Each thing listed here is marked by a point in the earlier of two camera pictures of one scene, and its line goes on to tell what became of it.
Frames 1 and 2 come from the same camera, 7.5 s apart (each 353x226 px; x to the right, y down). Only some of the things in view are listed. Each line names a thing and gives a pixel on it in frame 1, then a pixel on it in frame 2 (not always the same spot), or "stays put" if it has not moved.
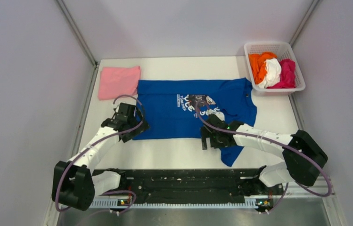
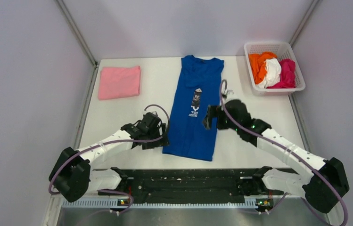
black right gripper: (205, 133) → (212, 112)
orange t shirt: (258, 64) stays put
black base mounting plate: (203, 186) stays put
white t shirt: (273, 70) stays put
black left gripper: (143, 126) → (160, 142)
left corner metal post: (78, 31) stays put
